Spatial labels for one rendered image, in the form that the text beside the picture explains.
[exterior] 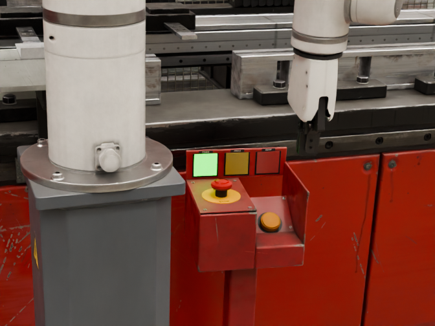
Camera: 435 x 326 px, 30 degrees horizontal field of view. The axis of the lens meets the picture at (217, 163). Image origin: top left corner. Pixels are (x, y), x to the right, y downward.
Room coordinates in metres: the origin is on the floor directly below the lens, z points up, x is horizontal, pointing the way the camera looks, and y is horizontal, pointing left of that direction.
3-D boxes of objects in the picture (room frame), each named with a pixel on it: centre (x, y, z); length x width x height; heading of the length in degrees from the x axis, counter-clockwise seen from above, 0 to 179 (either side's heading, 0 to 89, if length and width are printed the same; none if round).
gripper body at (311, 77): (1.21, -0.14, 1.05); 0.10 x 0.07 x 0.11; 12
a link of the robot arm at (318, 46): (1.21, -0.15, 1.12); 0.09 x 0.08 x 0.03; 12
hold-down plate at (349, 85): (1.72, -0.22, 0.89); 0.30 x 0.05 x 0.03; 109
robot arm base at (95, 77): (0.96, 0.15, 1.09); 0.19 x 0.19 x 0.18
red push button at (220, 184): (1.38, -0.01, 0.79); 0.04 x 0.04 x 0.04
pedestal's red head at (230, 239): (1.40, -0.05, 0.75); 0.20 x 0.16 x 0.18; 102
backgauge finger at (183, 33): (1.84, 0.11, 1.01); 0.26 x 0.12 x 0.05; 19
